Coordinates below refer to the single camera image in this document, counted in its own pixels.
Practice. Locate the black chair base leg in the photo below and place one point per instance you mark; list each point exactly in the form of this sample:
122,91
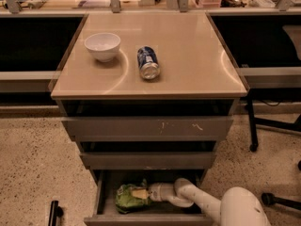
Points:
271,199

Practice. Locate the black table leg with caster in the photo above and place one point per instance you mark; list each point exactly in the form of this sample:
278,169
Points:
253,122

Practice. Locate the grey bottom drawer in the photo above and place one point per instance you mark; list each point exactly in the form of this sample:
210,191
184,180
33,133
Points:
158,214

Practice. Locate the white ceramic bowl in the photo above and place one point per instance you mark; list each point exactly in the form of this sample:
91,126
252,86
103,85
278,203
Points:
103,46

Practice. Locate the green rice chip bag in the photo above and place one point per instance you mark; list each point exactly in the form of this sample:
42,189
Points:
124,201

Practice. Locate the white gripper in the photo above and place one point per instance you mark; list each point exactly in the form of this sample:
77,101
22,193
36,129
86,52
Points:
155,192

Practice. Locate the grey top drawer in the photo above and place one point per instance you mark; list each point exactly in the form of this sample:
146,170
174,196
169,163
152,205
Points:
147,128

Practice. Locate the black object on floor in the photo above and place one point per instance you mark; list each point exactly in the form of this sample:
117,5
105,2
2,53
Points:
56,214

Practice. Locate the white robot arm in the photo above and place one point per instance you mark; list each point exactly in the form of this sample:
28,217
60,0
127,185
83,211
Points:
238,206

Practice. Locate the grey middle drawer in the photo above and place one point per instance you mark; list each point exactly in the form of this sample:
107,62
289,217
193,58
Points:
148,161

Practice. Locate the grey drawer cabinet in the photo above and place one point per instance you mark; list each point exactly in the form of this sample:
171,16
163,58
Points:
147,98

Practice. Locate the grey drawer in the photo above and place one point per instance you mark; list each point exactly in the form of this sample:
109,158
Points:
148,161
158,214
147,128

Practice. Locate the blue soda can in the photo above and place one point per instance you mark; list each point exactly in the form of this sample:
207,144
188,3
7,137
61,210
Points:
147,63

